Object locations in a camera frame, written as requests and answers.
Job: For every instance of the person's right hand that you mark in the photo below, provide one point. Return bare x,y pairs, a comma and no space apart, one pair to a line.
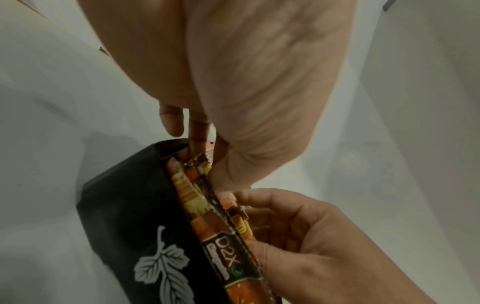
330,252

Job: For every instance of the person's left hand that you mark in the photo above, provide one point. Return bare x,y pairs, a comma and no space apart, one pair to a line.
262,74

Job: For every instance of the pile of orange coffee sachets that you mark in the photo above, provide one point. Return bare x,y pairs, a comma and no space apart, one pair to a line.
221,252

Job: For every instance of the black tray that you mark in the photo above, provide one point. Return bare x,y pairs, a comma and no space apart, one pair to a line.
131,207

